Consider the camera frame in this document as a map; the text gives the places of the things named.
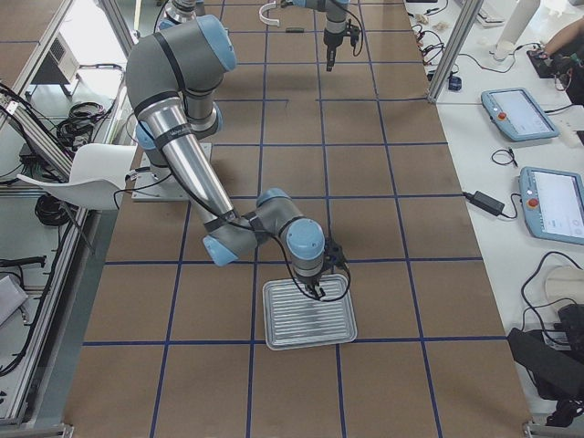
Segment blue teach pendant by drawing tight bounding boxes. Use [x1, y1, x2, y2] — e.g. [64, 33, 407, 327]
[518, 167, 583, 245]
[481, 88, 559, 142]

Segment white curved plastic piece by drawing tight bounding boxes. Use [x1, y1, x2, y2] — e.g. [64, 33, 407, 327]
[258, 1, 280, 27]

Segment near blue teach pendant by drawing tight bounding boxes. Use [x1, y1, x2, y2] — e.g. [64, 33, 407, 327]
[518, 167, 583, 245]

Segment small blue black device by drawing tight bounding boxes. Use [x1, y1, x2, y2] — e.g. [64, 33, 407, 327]
[448, 75, 463, 91]

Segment white plastic chair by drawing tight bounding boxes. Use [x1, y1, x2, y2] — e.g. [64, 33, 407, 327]
[16, 143, 137, 211]

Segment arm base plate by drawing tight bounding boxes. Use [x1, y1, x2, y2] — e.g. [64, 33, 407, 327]
[132, 145, 188, 202]

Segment far blue teach pendant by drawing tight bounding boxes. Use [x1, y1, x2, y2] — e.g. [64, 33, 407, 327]
[481, 88, 559, 142]

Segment white paper cup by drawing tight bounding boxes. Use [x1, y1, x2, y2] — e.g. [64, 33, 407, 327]
[493, 40, 515, 62]

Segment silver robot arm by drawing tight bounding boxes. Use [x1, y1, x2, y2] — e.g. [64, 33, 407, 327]
[126, 15, 327, 300]
[153, 0, 362, 72]

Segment black power adapter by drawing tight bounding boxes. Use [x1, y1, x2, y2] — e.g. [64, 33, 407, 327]
[463, 191, 505, 216]

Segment silver metal tray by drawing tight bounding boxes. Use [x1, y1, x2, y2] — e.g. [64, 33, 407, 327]
[263, 274, 358, 350]

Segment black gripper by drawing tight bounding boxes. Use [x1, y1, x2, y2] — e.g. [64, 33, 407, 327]
[323, 29, 343, 71]
[297, 273, 326, 299]

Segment aluminium frame post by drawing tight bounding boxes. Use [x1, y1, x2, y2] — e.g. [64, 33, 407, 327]
[426, 0, 483, 104]

